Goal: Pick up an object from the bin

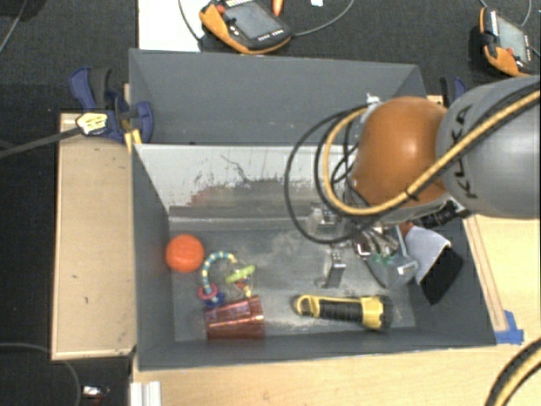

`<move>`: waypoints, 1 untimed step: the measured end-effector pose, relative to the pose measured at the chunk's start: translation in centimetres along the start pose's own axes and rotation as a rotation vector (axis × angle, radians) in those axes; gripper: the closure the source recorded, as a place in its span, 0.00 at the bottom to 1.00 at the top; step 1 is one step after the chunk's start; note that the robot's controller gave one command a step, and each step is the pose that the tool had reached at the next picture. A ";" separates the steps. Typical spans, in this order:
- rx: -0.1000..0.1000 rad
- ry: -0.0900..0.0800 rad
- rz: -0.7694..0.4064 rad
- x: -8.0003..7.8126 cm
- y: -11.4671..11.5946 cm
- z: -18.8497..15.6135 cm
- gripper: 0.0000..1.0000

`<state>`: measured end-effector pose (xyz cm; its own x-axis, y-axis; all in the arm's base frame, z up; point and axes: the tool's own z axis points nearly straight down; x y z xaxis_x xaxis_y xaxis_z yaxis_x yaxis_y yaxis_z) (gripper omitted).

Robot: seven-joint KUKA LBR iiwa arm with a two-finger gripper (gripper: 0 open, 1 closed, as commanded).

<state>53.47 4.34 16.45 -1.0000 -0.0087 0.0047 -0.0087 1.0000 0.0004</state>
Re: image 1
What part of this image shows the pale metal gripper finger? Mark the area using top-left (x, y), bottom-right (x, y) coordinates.
top-left (313, 206), bottom-right (340, 234)
top-left (323, 250), bottom-right (347, 289)

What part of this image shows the yellow and black flashlight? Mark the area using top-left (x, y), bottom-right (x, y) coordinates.
top-left (291, 294), bottom-right (395, 333)

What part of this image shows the white and black block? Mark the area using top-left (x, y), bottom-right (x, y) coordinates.
top-left (404, 225), bottom-right (465, 306)

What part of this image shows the red-brown flat block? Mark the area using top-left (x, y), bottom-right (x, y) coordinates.
top-left (204, 294), bottom-right (266, 342)

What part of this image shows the grey metal bin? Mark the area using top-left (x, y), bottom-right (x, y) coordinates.
top-left (128, 47), bottom-right (498, 372)

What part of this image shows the orange ball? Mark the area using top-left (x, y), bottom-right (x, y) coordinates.
top-left (165, 233), bottom-right (206, 275)

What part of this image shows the pale wood board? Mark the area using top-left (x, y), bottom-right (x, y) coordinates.
top-left (50, 112), bottom-right (139, 361)

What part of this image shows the black cylinder on white bracket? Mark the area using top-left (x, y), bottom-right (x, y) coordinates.
top-left (404, 202), bottom-right (464, 233)

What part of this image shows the colourful ring rattle toy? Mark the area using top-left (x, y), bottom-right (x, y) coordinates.
top-left (197, 250), bottom-right (257, 306)

